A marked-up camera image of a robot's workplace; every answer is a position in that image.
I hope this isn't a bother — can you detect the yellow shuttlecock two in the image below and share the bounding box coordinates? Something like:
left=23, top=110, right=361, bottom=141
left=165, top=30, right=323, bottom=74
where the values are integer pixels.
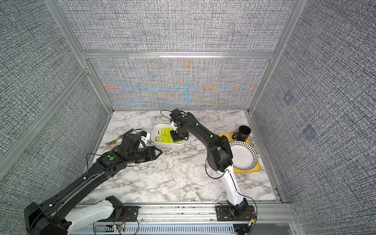
left=155, top=136, right=174, bottom=144

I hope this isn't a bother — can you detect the white plastic storage box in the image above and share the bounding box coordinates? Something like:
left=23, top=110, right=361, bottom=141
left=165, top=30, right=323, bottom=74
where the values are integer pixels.
left=151, top=123, right=187, bottom=149

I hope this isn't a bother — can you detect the black mug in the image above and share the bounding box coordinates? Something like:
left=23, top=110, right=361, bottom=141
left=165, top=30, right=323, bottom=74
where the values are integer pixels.
left=232, top=125, right=251, bottom=142

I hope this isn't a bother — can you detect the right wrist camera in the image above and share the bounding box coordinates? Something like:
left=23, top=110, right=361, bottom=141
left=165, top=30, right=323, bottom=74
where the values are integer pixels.
left=170, top=109, right=183, bottom=131

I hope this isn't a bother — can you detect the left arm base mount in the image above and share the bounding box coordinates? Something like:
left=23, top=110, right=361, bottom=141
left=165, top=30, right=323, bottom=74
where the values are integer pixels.
left=100, top=206, right=140, bottom=222

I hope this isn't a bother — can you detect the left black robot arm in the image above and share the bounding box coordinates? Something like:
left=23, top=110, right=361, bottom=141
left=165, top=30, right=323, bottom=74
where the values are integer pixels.
left=24, top=146, right=162, bottom=235

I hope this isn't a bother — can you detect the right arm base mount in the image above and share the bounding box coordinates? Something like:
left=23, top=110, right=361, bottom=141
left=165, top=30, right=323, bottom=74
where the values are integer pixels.
left=214, top=203, right=256, bottom=222

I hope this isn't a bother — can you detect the yellow shuttlecock one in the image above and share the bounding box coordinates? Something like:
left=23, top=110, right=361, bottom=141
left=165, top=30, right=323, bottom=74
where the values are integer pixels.
left=158, top=127, right=173, bottom=137

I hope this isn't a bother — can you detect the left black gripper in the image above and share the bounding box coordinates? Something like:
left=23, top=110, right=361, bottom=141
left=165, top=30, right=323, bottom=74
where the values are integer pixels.
left=127, top=145, right=164, bottom=165

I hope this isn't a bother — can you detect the black dotted white plate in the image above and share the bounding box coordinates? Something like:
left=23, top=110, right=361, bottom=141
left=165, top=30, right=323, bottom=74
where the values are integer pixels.
left=230, top=141, right=258, bottom=170

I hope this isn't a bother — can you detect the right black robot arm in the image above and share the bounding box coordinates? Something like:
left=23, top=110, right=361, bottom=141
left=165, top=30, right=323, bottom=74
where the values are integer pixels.
left=169, top=109, right=249, bottom=219

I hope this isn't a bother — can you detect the green handled brush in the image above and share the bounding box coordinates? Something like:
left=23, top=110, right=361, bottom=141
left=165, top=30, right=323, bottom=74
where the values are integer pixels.
left=105, top=128, right=134, bottom=146

